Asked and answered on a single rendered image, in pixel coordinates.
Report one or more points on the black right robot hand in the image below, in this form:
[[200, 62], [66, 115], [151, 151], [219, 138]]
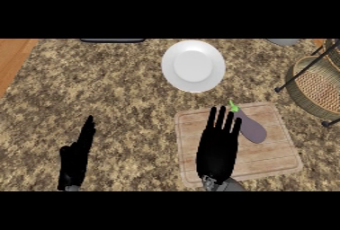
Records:
[[216, 149]]

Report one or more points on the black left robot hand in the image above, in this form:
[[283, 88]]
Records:
[[76, 158]]

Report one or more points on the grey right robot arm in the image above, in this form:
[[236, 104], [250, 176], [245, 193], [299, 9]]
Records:
[[224, 185]]

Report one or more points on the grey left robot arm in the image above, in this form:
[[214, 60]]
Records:
[[72, 188]]

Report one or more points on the pale wooden cutting board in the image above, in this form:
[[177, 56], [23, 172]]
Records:
[[265, 149]]

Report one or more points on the wicker tiered basket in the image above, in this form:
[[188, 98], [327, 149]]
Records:
[[317, 84]]

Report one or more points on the purple eggplant with green stem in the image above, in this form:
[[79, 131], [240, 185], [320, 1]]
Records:
[[253, 128]]

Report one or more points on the white round plate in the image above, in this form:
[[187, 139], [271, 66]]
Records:
[[193, 66]]

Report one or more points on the grey round object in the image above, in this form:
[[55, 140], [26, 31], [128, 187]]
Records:
[[283, 41]]

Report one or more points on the dark flat appliance edge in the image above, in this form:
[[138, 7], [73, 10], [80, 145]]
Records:
[[113, 40]]

